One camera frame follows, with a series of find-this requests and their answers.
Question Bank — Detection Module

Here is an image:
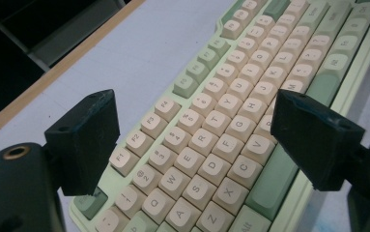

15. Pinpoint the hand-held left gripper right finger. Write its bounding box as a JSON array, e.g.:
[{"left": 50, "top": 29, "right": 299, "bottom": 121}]
[{"left": 270, "top": 88, "right": 366, "bottom": 192}]

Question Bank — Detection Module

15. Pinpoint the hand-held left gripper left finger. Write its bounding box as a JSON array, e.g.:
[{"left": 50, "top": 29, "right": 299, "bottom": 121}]
[{"left": 43, "top": 88, "right": 121, "bottom": 197}]

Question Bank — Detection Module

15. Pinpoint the green and cream keyboard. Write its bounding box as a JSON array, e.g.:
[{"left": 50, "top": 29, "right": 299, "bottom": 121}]
[{"left": 69, "top": 0, "right": 370, "bottom": 232}]

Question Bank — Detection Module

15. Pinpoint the grey metal shelf frame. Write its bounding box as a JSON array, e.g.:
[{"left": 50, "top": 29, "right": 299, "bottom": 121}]
[{"left": 0, "top": 0, "right": 127, "bottom": 73}]

